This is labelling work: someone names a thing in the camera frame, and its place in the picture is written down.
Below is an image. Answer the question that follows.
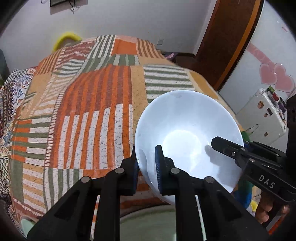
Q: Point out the yellow fuzzy chair back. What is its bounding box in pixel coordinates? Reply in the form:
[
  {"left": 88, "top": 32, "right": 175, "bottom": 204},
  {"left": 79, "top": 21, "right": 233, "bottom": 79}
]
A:
[{"left": 52, "top": 32, "right": 82, "bottom": 53}]

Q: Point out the pink heart wall decoration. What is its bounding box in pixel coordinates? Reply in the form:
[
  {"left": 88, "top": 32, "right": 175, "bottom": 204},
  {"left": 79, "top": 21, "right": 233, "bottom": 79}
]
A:
[{"left": 247, "top": 43, "right": 295, "bottom": 93}]

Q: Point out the striped patchwork tablecloth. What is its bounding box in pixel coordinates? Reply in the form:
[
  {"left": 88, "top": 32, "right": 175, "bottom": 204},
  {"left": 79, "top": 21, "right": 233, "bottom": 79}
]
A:
[{"left": 9, "top": 34, "right": 246, "bottom": 239}]

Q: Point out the brown wooden door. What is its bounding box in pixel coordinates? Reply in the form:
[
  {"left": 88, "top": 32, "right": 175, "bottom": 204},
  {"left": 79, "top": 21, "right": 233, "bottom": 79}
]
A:
[{"left": 192, "top": 1, "right": 264, "bottom": 90}]

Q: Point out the white bowl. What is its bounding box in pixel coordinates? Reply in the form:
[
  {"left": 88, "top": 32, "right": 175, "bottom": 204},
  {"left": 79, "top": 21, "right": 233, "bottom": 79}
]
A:
[{"left": 135, "top": 90, "right": 243, "bottom": 204}]

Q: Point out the right hand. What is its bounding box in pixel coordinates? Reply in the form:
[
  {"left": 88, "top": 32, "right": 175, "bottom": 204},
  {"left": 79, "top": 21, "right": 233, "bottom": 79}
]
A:
[{"left": 255, "top": 191, "right": 278, "bottom": 224}]

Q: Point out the white sticker suitcase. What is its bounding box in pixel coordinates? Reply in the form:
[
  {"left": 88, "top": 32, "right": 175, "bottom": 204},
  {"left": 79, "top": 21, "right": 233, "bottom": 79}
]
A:
[{"left": 236, "top": 88, "right": 287, "bottom": 145}]

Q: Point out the mint green plate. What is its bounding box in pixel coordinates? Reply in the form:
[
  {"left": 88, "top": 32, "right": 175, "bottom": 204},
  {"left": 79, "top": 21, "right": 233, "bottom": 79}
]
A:
[{"left": 21, "top": 218, "right": 36, "bottom": 236}]

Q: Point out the green bowl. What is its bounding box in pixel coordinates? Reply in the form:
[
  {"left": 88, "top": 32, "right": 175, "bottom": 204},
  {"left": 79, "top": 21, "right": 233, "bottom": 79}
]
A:
[{"left": 120, "top": 205, "right": 177, "bottom": 240}]

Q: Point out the patterned patchwork bedspread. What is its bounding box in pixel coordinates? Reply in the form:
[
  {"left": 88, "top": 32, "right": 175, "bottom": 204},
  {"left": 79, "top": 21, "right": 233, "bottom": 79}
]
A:
[{"left": 1, "top": 67, "right": 36, "bottom": 229}]

